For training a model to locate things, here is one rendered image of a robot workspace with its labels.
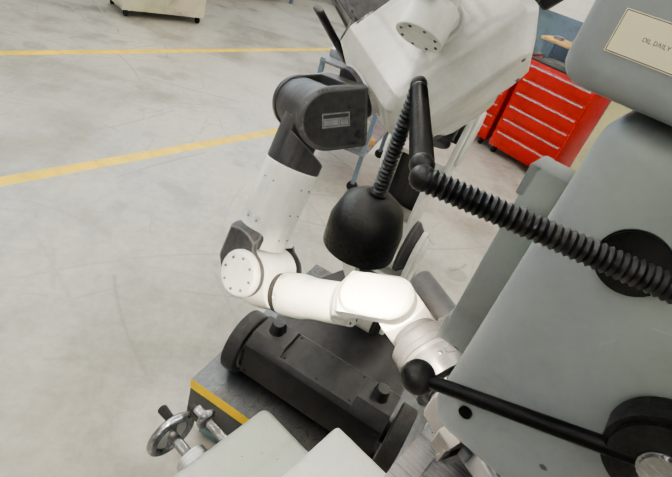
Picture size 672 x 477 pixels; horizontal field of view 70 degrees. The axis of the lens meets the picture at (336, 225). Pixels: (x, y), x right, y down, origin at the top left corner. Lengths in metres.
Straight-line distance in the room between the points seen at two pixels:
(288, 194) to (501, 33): 0.39
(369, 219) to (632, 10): 0.24
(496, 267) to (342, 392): 1.01
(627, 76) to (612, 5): 0.04
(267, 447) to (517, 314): 0.81
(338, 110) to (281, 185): 0.14
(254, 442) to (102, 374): 1.10
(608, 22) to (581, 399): 0.25
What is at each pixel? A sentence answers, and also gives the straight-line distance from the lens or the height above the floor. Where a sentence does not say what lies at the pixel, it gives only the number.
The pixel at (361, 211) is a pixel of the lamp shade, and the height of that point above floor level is 1.47.
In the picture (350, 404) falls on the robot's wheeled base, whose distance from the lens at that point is 1.41.
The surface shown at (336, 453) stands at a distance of 1.01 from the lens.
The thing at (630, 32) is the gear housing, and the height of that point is 1.67.
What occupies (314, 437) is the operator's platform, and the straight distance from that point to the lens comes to 1.56.
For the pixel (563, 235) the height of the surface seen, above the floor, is 1.58.
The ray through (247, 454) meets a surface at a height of 0.73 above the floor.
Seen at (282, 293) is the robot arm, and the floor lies 1.17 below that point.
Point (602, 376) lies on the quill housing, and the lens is 0.39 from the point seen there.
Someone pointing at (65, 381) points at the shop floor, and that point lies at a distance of 2.12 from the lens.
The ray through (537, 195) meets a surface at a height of 1.53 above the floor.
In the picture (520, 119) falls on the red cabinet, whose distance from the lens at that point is 5.25.
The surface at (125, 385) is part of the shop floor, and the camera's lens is 2.09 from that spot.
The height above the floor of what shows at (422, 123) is 1.59.
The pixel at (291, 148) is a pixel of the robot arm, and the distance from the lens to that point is 0.75.
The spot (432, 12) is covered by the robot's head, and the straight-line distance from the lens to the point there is 0.65.
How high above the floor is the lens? 1.68
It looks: 32 degrees down
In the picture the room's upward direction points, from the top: 19 degrees clockwise
